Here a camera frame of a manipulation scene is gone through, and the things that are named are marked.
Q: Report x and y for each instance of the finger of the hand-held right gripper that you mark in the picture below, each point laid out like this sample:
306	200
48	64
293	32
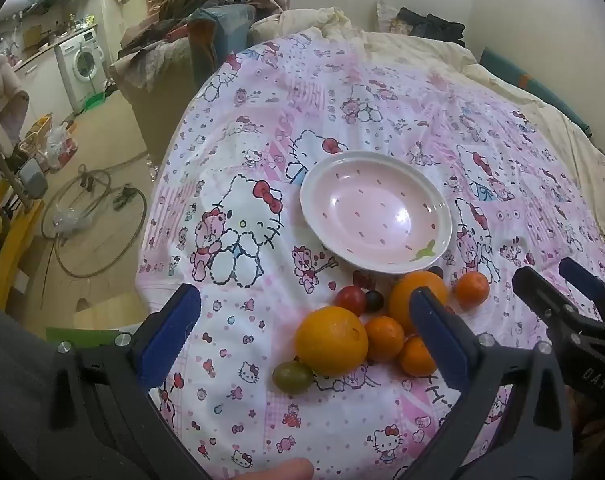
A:
542	300
590	285

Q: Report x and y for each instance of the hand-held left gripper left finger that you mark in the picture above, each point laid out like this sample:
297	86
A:
168	340

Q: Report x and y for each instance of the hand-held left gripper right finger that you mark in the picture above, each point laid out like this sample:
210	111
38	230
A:
437	340

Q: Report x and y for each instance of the small tangerine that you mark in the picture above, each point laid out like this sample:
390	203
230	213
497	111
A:
472	290
412	360
384	338

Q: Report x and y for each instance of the large orange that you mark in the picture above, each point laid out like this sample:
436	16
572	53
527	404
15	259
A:
402	300
332	340

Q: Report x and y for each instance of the dark grape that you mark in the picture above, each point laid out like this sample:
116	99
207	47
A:
435	272
374	301

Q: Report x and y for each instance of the red tomato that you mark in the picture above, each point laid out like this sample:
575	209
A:
350	298

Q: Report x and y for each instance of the green grape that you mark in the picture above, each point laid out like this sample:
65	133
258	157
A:
292	376

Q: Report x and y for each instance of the pink speckled plate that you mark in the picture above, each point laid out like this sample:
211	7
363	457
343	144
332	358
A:
367	210

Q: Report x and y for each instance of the person's left hand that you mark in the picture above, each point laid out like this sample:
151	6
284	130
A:
277	471

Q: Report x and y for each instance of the green mat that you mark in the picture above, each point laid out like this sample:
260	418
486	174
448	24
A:
77	333

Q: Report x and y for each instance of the grey trousers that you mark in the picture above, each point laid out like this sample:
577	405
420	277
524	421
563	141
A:
12	390

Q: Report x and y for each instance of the pink cartoon printed blanket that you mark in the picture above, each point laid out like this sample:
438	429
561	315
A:
262	170

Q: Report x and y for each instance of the grey plastic box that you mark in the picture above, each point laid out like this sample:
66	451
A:
32	177

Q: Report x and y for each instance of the teal pillow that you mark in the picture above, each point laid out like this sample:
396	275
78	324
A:
522	77

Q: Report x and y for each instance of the plastic bag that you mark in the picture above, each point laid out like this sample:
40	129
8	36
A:
61	142

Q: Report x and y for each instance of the green basin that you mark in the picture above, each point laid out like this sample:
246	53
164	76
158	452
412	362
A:
95	102

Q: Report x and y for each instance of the cream quilt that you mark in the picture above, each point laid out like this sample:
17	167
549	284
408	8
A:
422	50

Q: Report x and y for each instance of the white washing machine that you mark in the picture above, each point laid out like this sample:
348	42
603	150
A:
82	67

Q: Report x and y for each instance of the white kitchen cabinet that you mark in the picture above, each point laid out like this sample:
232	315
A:
40	80

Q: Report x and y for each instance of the pink towel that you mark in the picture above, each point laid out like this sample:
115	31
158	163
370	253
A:
2	95

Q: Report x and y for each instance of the dark clothes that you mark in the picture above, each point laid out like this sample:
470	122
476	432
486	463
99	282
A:
435	24

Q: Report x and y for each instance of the blue cloth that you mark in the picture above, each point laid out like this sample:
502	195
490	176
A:
222	25

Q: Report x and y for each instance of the printed pillow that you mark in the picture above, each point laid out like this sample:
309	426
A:
390	17

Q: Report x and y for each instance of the pile of clothes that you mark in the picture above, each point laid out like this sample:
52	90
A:
202	0

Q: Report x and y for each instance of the yellow wooden frame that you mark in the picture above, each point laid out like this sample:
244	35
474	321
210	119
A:
12	245

